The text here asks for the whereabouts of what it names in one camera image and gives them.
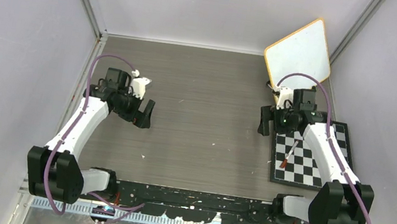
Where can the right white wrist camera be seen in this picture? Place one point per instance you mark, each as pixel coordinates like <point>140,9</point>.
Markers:
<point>284,98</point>

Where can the white red whiteboard marker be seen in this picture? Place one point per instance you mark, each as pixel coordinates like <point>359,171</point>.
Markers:
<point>289,154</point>

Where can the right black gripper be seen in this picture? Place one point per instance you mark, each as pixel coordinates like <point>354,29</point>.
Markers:
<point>269,113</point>

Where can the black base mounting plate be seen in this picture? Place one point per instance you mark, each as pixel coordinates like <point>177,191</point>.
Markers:
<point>194,206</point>

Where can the white slotted cable duct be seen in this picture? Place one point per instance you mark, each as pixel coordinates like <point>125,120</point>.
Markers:
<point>101,211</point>

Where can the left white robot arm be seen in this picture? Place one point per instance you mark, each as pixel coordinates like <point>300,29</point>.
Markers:
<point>53,169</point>

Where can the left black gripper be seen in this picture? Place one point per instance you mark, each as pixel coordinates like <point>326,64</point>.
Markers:
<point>140,122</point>

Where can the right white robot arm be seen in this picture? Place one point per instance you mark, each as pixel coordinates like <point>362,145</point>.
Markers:
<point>342,199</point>

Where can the yellow framed whiteboard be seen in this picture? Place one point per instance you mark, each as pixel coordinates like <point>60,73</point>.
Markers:
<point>303,51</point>

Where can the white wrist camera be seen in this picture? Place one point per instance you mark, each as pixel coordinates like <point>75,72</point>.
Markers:
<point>138,85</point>
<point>284,98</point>

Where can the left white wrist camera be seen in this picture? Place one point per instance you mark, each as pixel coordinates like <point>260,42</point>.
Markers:
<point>138,85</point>

